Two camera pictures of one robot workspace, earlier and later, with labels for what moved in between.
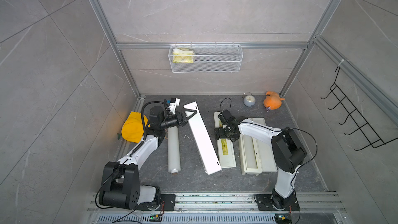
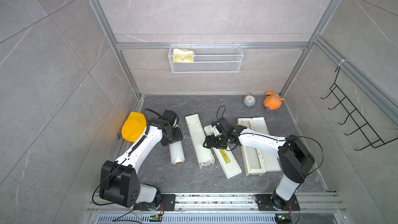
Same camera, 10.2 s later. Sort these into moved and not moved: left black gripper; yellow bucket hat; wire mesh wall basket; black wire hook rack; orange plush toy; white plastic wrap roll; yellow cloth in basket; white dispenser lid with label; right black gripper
Moved: white plastic wrap roll; right black gripper; left black gripper
Not moved: yellow bucket hat; yellow cloth in basket; wire mesh wall basket; black wire hook rack; orange plush toy; white dispenser lid with label
